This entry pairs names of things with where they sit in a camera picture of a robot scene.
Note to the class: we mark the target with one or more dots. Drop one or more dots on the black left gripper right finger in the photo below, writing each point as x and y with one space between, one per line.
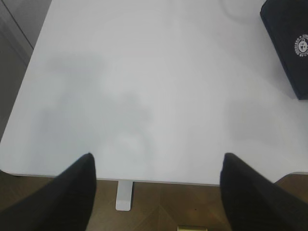
253 203

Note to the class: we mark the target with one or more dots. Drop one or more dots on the white table leg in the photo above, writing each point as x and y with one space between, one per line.
124 195

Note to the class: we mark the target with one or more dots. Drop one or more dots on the navy blue lunch bag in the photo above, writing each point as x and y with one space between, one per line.
286 22

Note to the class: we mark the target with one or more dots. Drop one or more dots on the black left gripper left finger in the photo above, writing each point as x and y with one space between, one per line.
64 204

